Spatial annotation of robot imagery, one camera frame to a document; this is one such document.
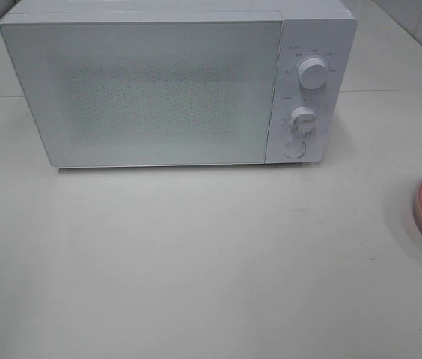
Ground upper white round knob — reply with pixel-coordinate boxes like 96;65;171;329
297;56;328;90

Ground lower white timer knob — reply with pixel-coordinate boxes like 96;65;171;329
290;106;317;132

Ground white microwave door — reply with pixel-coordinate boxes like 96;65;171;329
1;22;281;168

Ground white microwave oven body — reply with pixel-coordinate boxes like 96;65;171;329
0;1;358;167

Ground round door release button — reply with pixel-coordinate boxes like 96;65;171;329
284;140;306;159

